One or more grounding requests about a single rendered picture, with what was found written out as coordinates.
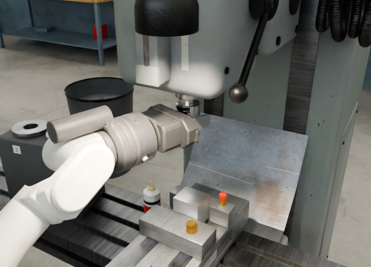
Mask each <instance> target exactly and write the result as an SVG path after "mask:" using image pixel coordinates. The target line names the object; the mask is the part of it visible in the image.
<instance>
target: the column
mask: <svg viewBox="0 0 371 267"><path fill-rule="evenodd" d="M318 3H319V0H301V4H300V13H299V22H298V25H299V31H298V33H297V34H296V37H295V38H294V39H293V40H291V41H290V42H288V43H287V44H285V45H284V46H283V47H281V48H280V49H279V50H277V51H276V52H274V53H273V54H271V55H269V56H265V57H262V56H257V59H256V65H255V68H254V69H253V71H252V72H251V73H250V74H249V76H248V79H247V82H246V85H245V87H246V88H247V90H248V98H247V99H246V101H245V102H243V103H241V104H236V103H234V102H232V101H231V100H230V98H229V90H230V88H229V89H228V90H226V91H225V92H223V93H222V94H221V95H219V96H218V97H216V98H215V100H214V101H211V100H210V99H203V98H198V100H199V101H200V112H201V113H206V114H211V115H216V116H221V117H224V118H229V119H234V120H238V121H244V122H249V123H252V124H257V125H262V126H266V127H271V128H275V129H280V130H284V131H290V132H294V133H298V134H303V135H308V136H309V138H308V142H307V145H306V150H305V154H304V159H303V163H302V166H301V171H300V175H299V180H298V184H297V187H296V192H295V195H294V198H293V202H292V205H291V209H290V212H289V216H288V219H287V223H286V225H285V229H284V232H283V235H285V236H287V237H288V242H290V243H291V247H292V248H295V249H298V250H301V251H303V252H306V253H309V254H312V255H315V256H317V257H320V258H324V259H327V258H328V253H329V249H330V244H331V238H332V234H333V228H334V225H335V219H336V214H337V209H338V204H339V200H340V195H341V190H342V184H343V179H344V175H345V171H346V165H347V160H348V155H349V149H350V146H351V141H352V136H353V130H354V125H355V121H356V116H357V113H358V106H359V101H360V97H361V92H362V87H363V82H364V76H365V71H366V68H367V62H368V57H369V52H370V47H371V45H370V46H369V47H361V46H360V45H359V42H358V37H357V38H355V39H351V38H350V37H349V36H348V31H347V35H346V37H345V39H344V40H343V41H341V42H335V41H334V39H333V38H332V35H331V29H330V26H329V28H328V29H327V30H326V31H324V32H323V33H320V32H318V31H317V30H316V26H315V22H316V21H315V20H316V15H317V14H316V13H317V8H318Z"/></svg>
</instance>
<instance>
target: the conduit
mask: <svg viewBox="0 0 371 267"><path fill-rule="evenodd" d="M341 1H343V2H341ZM316 14H317V15H316V20H315V21H316V22H315V26H316V30H317V31H318V32H320V33H323V32H324V31H326V30H327V29H328V28H329V26H330V29H331V35H332V38H333V39H334V41H335V42H341V41H343V40H344V39H345V37H346V35H347V31H348V36H349V37H350V38H351V39H355V38H357V37H358V42H359V45H360V46H361V47H369V46H370V45H371V0H319V3H318V8H317V13H316ZM350 14H351V16H350ZM349 18H350V20H349ZM349 21H350V22H349ZM348 24H349V27H348Z"/></svg>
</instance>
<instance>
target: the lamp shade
mask: <svg viewBox="0 0 371 267"><path fill-rule="evenodd" d="M134 16H135V31H136V32H137V33H138V34H141V35H147V36H159V37H173V36H185V35H190V34H194V33H197V32H198V31H199V3H198V0H135V4H134Z"/></svg>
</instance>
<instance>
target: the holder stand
mask: <svg viewBox="0 0 371 267"><path fill-rule="evenodd" d="M46 124H47V121H46V120H40V119H33V120H26V121H22V122H20V123H17V124H15V125H14V126H13V127H12V129H11V130H9V131H7V132H5V133H4V134H2V135H0V157H1V162H2V166H3V171H4V176H5V179H6V183H7V188H8V192H9V197H10V200H11V199H12V198H13V197H14V196H15V195H16V194H17V193H18V192H19V190H20V189H21V188H22V187H23V186H24V185H26V186H33V185H35V184H37V183H39V182H41V181H43V180H45V179H47V178H49V177H51V176H52V175H53V174H54V173H55V172H54V171H53V170H51V169H49V168H48V167H47V166H46V165H45V163H44V161H43V157H42V152H43V147H44V144H45V143H46V141H47V140H48V139H49V136H48V133H47V129H46ZM104 192H105V185H103V186H102V188H101V189H100V190H99V191H98V192H97V194H96V195H95V196H94V198H93V199H92V200H91V201H90V202H89V203H88V205H87V206H86V207H85V208H84V209H83V210H82V211H81V212H80V213H79V215H78V216H80V217H82V216H83V215H84V214H85V213H86V212H87V211H88V210H89V208H90V207H91V206H92V205H93V204H94V203H95V202H96V201H97V200H98V199H99V198H100V197H101V195H102V194H103V193H104Z"/></svg>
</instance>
